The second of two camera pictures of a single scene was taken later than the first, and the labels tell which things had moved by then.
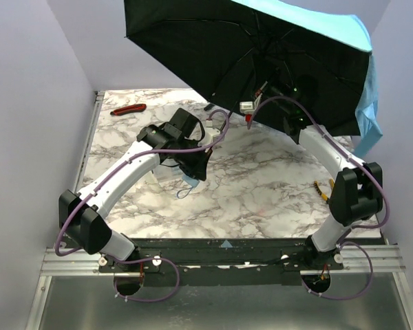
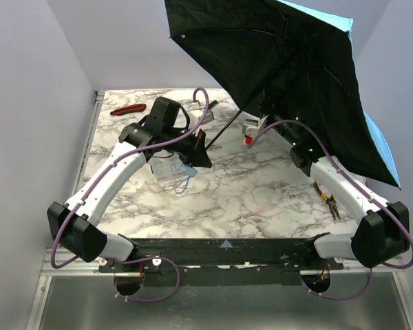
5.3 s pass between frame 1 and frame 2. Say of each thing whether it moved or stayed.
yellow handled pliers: stayed
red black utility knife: stayed
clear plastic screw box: stayed
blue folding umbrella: moved
